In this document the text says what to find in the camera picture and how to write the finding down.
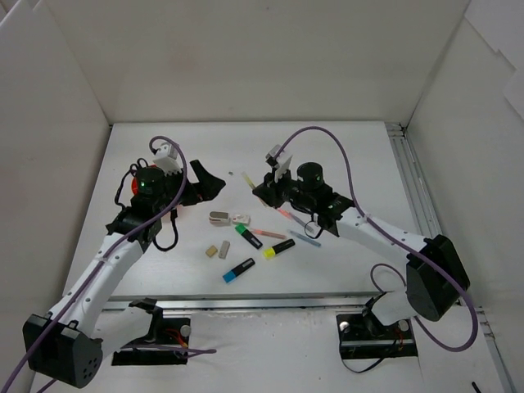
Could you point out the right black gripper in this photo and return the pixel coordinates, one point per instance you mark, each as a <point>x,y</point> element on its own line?
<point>274,191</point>

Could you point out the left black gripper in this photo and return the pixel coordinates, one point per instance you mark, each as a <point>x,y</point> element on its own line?
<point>192,190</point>

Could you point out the red slim highlighter pen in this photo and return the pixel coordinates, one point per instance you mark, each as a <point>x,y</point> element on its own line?
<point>285,214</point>

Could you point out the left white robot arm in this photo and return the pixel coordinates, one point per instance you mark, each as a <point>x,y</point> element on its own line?
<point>68,344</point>

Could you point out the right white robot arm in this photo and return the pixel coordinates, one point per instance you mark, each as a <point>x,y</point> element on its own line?
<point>435,277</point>

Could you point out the orange slim highlighter pen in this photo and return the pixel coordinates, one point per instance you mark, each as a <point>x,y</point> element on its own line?
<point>264,233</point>

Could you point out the white eraser in sleeve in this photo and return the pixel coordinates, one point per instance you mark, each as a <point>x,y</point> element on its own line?
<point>241,219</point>

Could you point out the green capped black marker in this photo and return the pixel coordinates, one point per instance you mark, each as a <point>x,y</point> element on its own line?
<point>248,236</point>

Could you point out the orange round pen holder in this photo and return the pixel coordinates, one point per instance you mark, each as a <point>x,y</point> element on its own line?
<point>135,188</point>

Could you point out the blue slim highlighter pen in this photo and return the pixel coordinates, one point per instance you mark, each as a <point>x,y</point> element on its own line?
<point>304,238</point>

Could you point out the long beige eraser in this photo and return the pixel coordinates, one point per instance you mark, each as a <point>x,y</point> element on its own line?
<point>223,251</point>

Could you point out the yellow capped black marker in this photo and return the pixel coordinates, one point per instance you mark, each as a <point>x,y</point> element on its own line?
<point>278,248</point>

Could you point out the small tan eraser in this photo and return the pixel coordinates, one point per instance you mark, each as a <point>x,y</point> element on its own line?
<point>211,251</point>

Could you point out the blue capped black marker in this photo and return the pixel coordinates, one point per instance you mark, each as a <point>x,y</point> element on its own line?
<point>238,270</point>

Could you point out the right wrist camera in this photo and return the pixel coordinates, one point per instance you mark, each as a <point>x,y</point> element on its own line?
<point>279,160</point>

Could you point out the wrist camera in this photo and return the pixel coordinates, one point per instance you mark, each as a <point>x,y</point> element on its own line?
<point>165,158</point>
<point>279,160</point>

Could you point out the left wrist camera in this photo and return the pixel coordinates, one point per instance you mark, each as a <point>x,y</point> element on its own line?
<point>165,158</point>

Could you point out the aluminium side rail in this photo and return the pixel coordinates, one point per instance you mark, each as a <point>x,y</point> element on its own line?
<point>415,187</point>

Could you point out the aluminium front rail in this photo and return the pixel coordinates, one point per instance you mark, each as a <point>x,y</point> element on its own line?
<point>247,302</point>

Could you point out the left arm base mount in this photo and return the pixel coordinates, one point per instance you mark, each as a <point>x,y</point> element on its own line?
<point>163,343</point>

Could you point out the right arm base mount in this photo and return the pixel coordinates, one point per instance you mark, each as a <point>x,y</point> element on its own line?
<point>364,343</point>

